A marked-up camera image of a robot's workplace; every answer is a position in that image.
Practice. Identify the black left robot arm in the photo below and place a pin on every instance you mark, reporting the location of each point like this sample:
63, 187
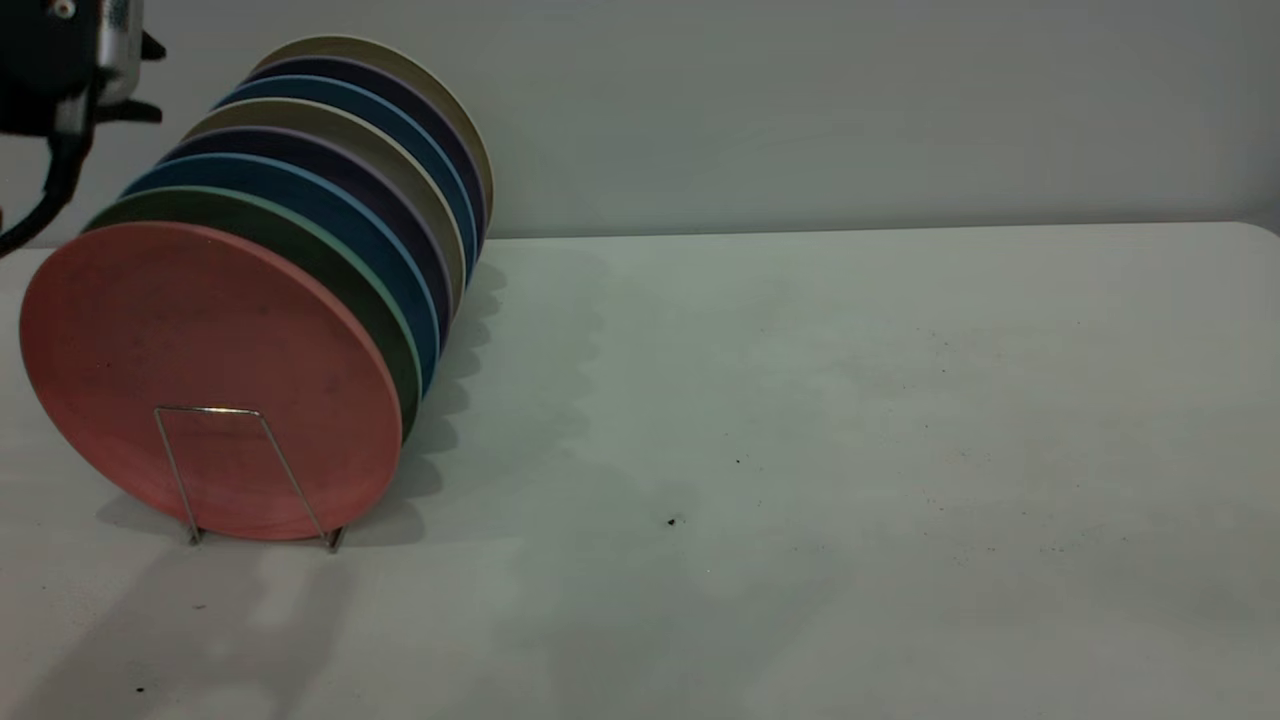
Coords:
45, 70

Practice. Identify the blue plate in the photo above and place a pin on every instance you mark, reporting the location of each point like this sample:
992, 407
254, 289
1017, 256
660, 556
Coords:
330, 205
340, 95

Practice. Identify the beige plate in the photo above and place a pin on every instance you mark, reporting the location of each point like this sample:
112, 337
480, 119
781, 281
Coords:
380, 48
330, 125

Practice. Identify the green plate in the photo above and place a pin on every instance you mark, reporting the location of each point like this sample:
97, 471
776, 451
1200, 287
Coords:
330, 250

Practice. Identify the dark purple plate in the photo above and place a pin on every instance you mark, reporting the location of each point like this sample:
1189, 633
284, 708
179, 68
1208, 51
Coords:
340, 165
350, 70

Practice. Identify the pink plate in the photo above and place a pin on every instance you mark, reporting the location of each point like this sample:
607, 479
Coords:
200, 380

